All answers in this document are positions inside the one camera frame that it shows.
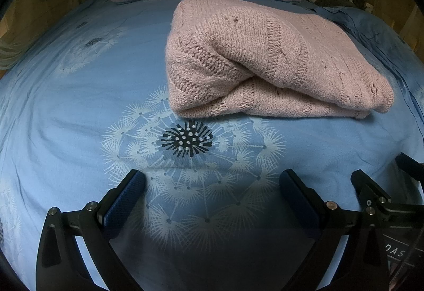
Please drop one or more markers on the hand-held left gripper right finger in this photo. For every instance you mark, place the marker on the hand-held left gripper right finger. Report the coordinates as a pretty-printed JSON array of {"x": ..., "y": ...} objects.
[{"x": 298, "y": 206}]

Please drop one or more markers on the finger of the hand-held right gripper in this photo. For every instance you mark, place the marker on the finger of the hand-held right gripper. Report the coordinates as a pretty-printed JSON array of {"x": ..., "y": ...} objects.
[
  {"x": 369, "y": 188},
  {"x": 412, "y": 165}
]

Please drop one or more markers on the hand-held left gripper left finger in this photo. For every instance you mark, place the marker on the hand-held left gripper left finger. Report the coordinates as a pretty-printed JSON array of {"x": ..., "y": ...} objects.
[{"x": 124, "y": 203}]

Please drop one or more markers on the pink knitted cardigan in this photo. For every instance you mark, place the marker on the pink knitted cardigan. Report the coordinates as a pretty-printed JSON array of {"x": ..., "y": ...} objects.
[{"x": 265, "y": 56}]

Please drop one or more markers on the blue dandelion-print bed sheet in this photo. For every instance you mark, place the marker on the blue dandelion-print bed sheet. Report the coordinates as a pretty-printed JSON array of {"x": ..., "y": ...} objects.
[{"x": 66, "y": 112}]

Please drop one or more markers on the pale gauzy cloth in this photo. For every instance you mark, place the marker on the pale gauzy cloth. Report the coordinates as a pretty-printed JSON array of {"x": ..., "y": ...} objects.
[{"x": 11, "y": 52}]

